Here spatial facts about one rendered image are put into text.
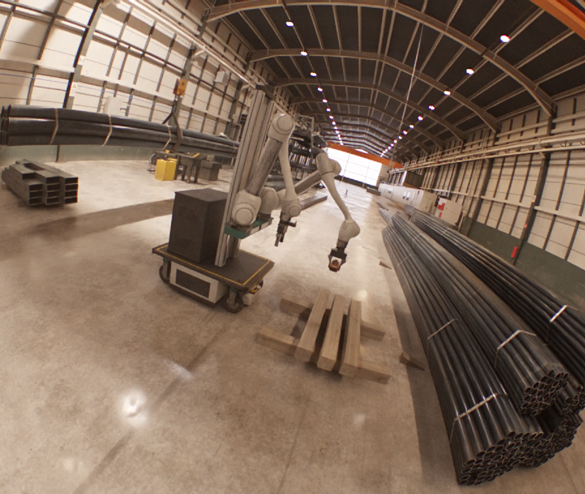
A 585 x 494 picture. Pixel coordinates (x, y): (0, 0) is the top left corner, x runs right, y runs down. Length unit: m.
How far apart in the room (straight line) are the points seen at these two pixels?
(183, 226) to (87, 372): 1.31
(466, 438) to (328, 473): 0.75
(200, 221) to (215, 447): 1.54
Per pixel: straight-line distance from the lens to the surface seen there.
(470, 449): 1.62
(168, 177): 8.03
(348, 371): 1.82
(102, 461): 1.41
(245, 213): 1.64
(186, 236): 2.22
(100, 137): 3.88
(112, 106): 11.18
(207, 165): 9.44
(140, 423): 1.48
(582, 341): 1.99
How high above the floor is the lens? 1.26
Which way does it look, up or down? 17 degrees down
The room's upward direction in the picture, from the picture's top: 16 degrees clockwise
